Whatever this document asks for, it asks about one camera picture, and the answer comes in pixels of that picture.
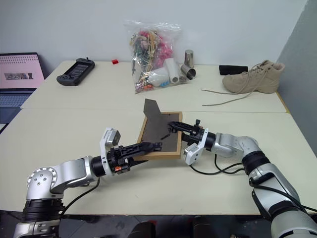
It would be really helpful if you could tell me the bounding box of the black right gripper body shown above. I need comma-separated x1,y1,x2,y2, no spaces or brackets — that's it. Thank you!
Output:
181,119,205,147

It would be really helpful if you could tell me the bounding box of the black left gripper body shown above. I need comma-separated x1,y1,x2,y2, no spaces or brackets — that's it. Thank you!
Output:
107,145,136,176

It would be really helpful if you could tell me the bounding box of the wooden picture frame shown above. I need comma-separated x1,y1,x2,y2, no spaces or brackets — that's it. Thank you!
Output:
136,98,184,161

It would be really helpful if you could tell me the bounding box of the beige shoelace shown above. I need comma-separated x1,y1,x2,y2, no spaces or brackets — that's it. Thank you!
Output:
200,89,251,108

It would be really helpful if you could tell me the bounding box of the steel cup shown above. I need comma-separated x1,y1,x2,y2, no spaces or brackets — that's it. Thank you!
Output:
183,49,195,69
180,63,197,81

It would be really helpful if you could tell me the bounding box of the white plastic cup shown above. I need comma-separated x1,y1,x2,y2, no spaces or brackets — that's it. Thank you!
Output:
148,67,170,86

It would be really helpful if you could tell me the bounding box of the white plastic tube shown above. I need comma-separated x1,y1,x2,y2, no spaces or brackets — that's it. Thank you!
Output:
164,58,180,85

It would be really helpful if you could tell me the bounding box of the dark rounded shape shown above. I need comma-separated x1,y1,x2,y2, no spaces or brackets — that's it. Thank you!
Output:
133,220,157,238

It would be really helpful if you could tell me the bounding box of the black rolled cloth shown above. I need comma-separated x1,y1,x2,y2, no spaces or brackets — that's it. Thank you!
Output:
218,64,249,76

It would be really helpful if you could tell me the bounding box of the beige suede boot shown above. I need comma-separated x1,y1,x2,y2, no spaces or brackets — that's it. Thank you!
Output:
222,59,286,95

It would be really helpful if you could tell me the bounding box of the clear bag of artificial flowers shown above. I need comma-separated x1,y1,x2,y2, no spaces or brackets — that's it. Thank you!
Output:
123,19,183,95

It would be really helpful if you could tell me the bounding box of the black handheld game controller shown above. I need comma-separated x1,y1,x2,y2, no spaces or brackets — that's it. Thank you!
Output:
56,57,96,87

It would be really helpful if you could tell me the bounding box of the open laptop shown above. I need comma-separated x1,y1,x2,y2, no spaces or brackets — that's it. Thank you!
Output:
0,52,46,124

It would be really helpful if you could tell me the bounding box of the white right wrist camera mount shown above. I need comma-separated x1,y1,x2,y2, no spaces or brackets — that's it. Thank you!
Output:
183,127,209,166

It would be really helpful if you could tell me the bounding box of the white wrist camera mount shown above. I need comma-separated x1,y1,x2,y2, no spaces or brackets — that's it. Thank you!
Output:
183,127,209,166
99,127,122,177

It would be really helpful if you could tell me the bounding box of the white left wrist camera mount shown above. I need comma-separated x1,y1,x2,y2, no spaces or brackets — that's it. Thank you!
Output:
99,127,122,177

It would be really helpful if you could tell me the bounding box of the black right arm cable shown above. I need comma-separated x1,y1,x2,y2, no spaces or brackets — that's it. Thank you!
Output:
190,153,317,214

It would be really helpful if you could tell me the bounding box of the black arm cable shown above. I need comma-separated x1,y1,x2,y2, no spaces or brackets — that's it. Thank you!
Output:
58,176,101,217
190,153,317,214

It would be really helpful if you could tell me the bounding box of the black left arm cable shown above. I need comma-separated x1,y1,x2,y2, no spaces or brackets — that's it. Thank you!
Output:
58,176,101,217

